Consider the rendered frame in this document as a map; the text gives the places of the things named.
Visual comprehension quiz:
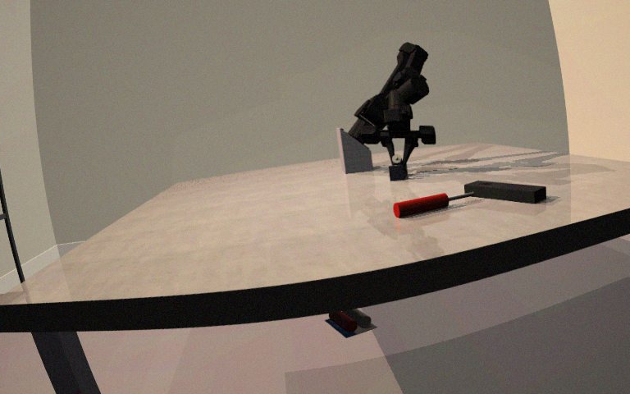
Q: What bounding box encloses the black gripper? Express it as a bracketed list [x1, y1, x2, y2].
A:
[360, 124, 436, 167]

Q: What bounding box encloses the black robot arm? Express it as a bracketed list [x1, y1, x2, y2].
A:
[347, 42, 429, 147]

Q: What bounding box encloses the red screwdriver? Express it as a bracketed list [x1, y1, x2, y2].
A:
[393, 193, 474, 218]

